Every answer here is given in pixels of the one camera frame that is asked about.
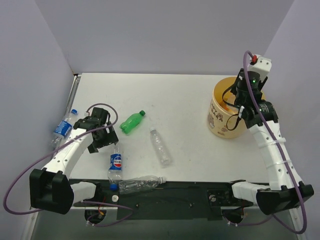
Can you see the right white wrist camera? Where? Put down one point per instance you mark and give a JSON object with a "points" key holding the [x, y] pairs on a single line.
{"points": [[260, 65]]}

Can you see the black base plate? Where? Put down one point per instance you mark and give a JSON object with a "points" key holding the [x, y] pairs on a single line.
{"points": [[173, 200]]}

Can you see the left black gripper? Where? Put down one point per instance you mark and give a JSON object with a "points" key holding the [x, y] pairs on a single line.
{"points": [[104, 140]]}

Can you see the yellow plastic bin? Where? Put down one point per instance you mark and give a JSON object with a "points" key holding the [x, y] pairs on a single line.
{"points": [[221, 117]]}

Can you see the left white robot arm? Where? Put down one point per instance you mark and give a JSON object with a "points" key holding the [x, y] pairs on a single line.
{"points": [[50, 187]]}

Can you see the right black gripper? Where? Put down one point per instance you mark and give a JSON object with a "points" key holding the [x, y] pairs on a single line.
{"points": [[240, 81]]}

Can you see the Pepsi bottle blue cap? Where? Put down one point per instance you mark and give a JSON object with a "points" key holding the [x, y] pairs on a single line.
{"points": [[115, 167]]}

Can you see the aluminium frame rail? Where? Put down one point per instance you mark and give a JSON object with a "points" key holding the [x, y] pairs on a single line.
{"points": [[73, 91]]}

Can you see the large clear plastic bottle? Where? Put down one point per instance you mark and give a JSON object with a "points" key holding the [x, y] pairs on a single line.
{"points": [[140, 184]]}

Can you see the blue label bottle at wall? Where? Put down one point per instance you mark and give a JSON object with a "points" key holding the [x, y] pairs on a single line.
{"points": [[64, 128]]}

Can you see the green plastic bottle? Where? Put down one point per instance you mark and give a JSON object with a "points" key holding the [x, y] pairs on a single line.
{"points": [[132, 121]]}

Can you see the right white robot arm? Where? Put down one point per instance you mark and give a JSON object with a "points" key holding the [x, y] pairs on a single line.
{"points": [[285, 189]]}

